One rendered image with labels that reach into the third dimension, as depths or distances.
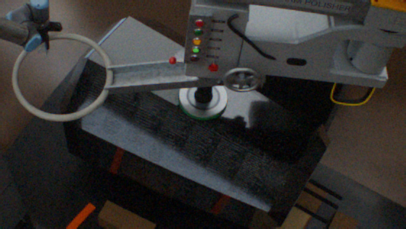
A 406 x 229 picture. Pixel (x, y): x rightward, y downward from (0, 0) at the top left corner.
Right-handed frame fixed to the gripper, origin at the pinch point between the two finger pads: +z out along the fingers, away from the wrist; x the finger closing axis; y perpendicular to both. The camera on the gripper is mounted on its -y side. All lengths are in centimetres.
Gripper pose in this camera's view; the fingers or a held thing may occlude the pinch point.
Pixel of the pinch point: (46, 48)
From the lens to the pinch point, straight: 285.7
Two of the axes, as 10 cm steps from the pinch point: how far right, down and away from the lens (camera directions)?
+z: -1.5, 5.3, 8.4
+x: 4.6, 7.8, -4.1
